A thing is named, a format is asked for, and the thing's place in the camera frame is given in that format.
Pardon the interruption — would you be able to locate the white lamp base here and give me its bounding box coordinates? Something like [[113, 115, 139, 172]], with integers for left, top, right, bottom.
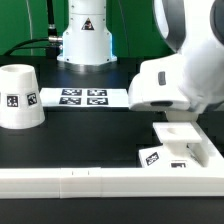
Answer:
[[138, 122, 202, 169]]

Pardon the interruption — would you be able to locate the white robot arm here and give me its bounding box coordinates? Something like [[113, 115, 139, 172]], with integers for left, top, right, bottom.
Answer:
[[58, 0, 224, 114]]

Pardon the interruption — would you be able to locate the black cable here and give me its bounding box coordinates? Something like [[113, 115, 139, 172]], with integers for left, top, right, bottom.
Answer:
[[2, 37, 51, 57]]

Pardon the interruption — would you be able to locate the white lamp shade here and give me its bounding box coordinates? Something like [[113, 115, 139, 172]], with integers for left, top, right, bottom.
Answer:
[[0, 64, 45, 129]]

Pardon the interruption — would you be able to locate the white L-shaped fence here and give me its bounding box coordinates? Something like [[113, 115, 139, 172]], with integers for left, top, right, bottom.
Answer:
[[0, 122, 224, 199]]

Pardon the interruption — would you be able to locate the black cable connector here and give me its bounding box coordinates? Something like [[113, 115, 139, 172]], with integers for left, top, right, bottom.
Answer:
[[46, 0, 62, 59]]

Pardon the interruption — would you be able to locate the white lamp bulb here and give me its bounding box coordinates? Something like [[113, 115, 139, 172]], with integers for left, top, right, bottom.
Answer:
[[166, 111, 198, 122]]

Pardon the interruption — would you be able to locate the white marker tag plate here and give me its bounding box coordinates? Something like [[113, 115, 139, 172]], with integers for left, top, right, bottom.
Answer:
[[40, 88, 128, 108]]

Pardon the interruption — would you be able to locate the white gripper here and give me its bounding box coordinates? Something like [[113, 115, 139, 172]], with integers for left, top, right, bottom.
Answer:
[[128, 54, 190, 111]]

